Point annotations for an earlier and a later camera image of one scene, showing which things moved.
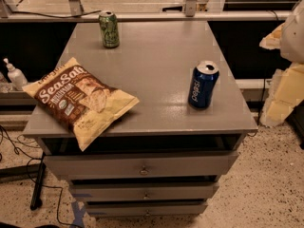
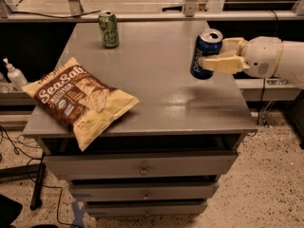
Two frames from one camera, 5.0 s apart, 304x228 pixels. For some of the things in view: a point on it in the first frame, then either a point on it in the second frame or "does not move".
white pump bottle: [16, 76] does not move
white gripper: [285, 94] → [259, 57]
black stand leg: [36, 202] does not move
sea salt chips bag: [82, 97] does not move
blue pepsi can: [203, 81] → [208, 44]
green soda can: [109, 28] does not move
